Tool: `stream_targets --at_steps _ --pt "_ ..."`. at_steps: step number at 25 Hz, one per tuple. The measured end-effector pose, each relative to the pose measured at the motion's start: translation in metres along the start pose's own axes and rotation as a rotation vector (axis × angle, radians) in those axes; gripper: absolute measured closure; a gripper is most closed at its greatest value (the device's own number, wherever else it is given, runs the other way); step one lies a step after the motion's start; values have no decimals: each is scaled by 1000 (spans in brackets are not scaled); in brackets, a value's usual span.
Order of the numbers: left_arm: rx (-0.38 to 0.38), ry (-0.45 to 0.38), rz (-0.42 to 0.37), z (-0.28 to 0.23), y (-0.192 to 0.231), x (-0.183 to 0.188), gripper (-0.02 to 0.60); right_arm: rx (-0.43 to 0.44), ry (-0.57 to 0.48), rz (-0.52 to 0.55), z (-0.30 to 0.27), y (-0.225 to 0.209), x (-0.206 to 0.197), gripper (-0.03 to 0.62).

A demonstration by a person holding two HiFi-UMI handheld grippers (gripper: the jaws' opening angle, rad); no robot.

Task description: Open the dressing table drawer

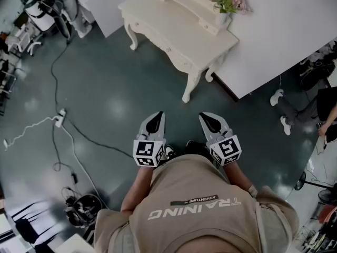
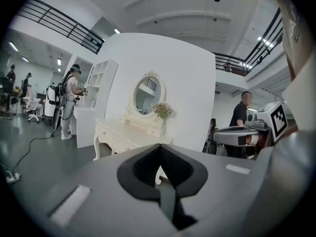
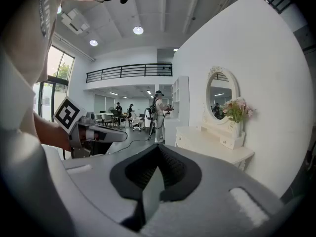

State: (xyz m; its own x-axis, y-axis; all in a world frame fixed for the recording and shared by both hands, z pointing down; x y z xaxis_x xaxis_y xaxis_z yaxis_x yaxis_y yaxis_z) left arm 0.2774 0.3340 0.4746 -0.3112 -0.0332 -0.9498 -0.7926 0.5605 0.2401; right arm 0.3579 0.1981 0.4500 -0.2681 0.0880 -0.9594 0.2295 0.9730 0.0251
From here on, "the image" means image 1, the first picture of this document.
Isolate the black standing fan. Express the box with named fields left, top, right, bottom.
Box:
left=294, top=171, right=337, bottom=208

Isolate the person's right forearm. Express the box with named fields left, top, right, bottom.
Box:
left=223, top=162, right=259, bottom=198

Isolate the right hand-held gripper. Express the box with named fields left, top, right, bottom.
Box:
left=199, top=112, right=242, bottom=166

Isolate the white power strip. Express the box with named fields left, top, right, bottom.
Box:
left=54, top=108, right=66, bottom=128

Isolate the white dressing table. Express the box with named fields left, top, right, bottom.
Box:
left=117, top=0, right=240, bottom=104

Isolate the white office chair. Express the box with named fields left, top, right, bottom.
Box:
left=7, top=30, right=43, bottom=57

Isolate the white floor cable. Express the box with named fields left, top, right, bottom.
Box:
left=62, top=125, right=108, bottom=209

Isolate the white black equipment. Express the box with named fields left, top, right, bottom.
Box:
left=24, top=0, right=57, bottom=33

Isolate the black cable with adapter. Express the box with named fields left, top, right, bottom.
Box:
left=52, top=125, right=79, bottom=184

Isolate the white flower vase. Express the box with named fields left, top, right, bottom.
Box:
left=214, top=8, right=232, bottom=27

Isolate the white coiled cable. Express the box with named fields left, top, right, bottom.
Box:
left=2, top=116, right=57, bottom=151

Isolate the person's black white shoe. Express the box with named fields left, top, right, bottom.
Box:
left=185, top=140, right=204, bottom=155
left=164, top=144, right=176, bottom=161

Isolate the person's beige t-shirt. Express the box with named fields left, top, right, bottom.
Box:
left=93, top=153, right=300, bottom=253

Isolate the grey shoulder strap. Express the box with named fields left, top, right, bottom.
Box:
left=246, top=184, right=266, bottom=253

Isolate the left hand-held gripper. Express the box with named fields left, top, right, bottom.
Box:
left=133, top=111, right=167, bottom=168

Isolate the person's left forearm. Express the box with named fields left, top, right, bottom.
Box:
left=120, top=164, right=155, bottom=213

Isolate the black backpack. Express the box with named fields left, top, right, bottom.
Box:
left=299, top=59, right=336, bottom=91

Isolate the black floor cable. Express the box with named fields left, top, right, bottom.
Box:
left=51, top=40, right=71, bottom=113
left=64, top=117, right=135, bottom=159

